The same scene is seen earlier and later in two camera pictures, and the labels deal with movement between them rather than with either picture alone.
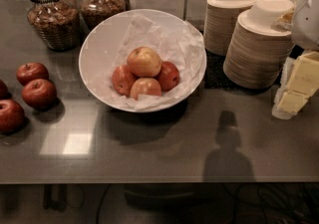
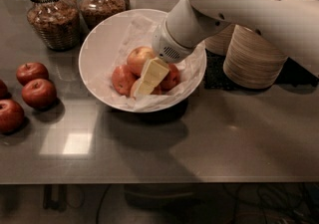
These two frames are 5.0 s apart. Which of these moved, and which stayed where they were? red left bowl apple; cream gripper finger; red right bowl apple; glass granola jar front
Moved: cream gripper finger
Stayed: red left bowl apple; glass granola jar front; red right bowl apple
